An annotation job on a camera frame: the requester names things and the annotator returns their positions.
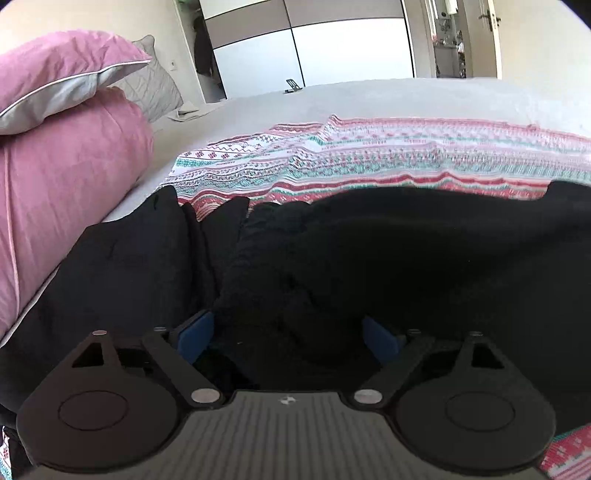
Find white room door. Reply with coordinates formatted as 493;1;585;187
463;0;503;79

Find bed with grey sheet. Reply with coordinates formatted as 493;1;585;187
0;76;591;352

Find white and grey wardrobe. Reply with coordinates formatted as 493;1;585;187
177;0;415;103

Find folded black garment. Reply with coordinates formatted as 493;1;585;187
0;185;251;480

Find striped patterned blanket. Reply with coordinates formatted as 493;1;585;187
0;114;591;480

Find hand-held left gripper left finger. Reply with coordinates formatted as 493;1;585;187
69;310;225;407

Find black pants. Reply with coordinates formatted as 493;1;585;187
213;180;591;439

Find pink pillow with grey edge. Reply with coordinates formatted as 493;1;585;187
0;30;153;136

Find grey quilted pillow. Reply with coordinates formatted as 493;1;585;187
131;35;185;123

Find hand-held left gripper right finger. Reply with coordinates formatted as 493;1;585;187
351;315;507;407

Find dark hanging clothes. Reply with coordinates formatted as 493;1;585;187
193;22;214;75

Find large pink pillow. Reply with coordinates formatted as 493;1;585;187
0;86;155;346

